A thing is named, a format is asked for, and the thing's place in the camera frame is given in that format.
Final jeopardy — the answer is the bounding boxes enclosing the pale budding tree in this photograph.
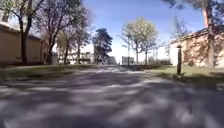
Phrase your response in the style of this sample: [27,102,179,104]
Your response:
[119,16,161,66]

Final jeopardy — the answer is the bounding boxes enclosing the bare branched tree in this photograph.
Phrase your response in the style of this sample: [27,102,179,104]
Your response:
[0,0,46,66]

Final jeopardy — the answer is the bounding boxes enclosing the group of trees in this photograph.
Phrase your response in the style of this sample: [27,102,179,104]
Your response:
[55,13,93,65]

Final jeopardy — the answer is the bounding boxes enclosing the small thin tree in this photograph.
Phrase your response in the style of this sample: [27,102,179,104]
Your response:
[170,15,192,48]

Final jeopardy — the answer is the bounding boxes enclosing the thin lamp pole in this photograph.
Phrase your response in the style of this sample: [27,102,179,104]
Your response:
[121,34,132,67]

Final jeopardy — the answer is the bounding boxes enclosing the dark conifer tree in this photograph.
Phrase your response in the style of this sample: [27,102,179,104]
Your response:
[92,27,114,65]

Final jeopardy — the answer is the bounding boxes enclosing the yellow building with red roof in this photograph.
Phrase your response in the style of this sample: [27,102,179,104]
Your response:
[168,27,224,70]

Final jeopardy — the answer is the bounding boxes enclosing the dark short post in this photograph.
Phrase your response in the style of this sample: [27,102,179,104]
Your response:
[176,44,183,76]

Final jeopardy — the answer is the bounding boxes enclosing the tall pine tree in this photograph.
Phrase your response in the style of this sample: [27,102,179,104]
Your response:
[161,0,224,70]

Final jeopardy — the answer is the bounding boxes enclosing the large leafy tree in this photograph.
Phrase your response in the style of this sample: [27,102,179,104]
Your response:
[33,0,84,66]

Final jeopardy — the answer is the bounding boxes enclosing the yellow building with columns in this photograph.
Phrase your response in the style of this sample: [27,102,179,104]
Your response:
[0,21,50,66]

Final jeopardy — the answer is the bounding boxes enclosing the grey asphalt road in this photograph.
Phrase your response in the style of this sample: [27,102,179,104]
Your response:
[0,65,224,128]

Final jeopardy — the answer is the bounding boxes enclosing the grass strip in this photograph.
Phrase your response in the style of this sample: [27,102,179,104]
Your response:
[146,63,224,88]
[0,63,101,81]

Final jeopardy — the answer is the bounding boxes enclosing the distant pale buildings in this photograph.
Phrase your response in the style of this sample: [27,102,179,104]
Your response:
[58,49,171,66]

